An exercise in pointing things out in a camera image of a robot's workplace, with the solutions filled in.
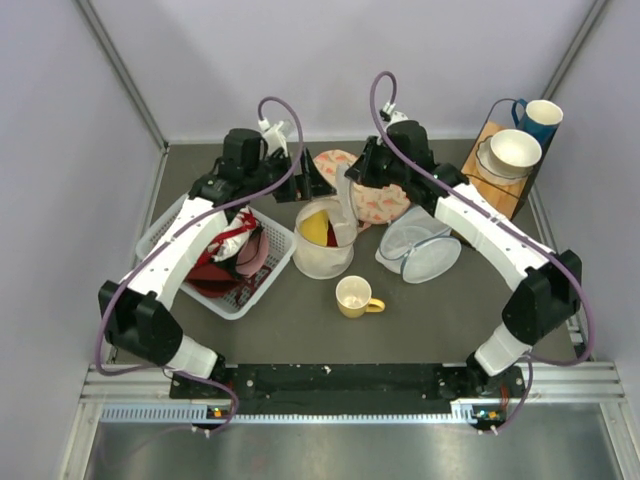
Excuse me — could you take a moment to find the white red garment in basket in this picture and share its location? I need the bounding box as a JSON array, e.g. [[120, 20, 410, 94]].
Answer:
[[205, 207, 257, 262]]

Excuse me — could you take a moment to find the pink tulip print laundry bag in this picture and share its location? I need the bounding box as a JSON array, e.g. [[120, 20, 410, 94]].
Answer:
[[313, 149, 410, 225]]

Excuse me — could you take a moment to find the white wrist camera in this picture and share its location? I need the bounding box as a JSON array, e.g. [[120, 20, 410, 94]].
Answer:
[[379, 102, 409, 126], [258, 118, 293, 155]]

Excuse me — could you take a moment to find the dark red bra in bag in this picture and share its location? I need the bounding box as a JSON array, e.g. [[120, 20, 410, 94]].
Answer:
[[326, 223, 340, 248]]

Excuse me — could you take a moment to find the purple cable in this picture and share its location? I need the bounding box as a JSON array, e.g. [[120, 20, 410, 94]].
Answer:
[[369, 70, 597, 436], [94, 96, 305, 376]]

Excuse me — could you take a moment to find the yellow bra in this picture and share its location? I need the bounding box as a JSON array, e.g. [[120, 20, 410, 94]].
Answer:
[[298, 210, 329, 247]]

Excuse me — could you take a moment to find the grey slotted cable duct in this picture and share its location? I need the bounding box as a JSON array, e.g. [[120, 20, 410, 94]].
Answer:
[[100, 404, 498, 425]]

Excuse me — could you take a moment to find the white ceramic bowl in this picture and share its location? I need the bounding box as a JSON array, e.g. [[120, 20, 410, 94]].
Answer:
[[489, 129, 542, 176]]

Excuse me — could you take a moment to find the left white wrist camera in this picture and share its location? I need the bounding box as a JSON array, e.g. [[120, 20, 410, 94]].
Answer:
[[258, 118, 293, 155]]

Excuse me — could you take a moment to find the beige cylindrical mesh laundry bag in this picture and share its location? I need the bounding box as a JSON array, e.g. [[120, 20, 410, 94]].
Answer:
[[293, 164, 358, 280]]

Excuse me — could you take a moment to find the white scalloped plate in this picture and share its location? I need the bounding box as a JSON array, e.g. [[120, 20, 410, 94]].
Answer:
[[475, 136, 531, 186]]

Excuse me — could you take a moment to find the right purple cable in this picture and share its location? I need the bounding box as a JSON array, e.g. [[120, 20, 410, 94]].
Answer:
[[369, 70, 597, 436]]

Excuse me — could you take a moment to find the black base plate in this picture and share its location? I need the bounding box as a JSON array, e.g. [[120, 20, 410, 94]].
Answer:
[[169, 363, 526, 415]]

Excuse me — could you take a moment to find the blue mug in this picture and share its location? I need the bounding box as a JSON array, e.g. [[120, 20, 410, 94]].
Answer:
[[511, 99, 564, 149]]

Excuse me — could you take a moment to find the dark red bra in basket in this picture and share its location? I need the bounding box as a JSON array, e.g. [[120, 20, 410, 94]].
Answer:
[[186, 252, 241, 298]]

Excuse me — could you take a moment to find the yellow mug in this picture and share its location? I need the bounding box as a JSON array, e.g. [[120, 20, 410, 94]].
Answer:
[[335, 275, 386, 319]]

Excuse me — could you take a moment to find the pink bra in basket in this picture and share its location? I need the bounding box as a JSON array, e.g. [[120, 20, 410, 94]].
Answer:
[[236, 226, 269, 277]]

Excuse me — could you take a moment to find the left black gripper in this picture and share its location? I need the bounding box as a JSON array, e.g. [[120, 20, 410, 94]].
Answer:
[[244, 146, 334, 203]]

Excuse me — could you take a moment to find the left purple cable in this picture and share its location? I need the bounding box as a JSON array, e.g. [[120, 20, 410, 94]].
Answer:
[[94, 96, 305, 376]]

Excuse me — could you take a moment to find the black wire wooden shelf rack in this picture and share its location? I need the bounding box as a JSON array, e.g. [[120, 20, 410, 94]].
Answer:
[[462, 98, 551, 219]]

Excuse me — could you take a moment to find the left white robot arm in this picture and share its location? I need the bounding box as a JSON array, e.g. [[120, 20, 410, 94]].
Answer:
[[99, 128, 335, 397]]

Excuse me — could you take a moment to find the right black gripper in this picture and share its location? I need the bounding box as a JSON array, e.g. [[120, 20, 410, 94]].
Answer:
[[346, 136, 410, 190]]

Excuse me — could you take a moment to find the white plastic basket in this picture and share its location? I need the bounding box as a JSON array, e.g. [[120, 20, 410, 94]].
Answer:
[[135, 192, 299, 321]]

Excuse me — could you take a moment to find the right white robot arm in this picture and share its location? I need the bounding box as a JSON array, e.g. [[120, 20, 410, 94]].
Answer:
[[346, 120, 582, 396]]

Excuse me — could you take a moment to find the white blue-trimmed mesh laundry bag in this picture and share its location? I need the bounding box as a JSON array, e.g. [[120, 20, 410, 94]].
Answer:
[[375, 206, 462, 284]]

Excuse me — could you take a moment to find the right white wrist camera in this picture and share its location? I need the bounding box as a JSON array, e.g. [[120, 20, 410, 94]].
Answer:
[[379, 102, 409, 126]]

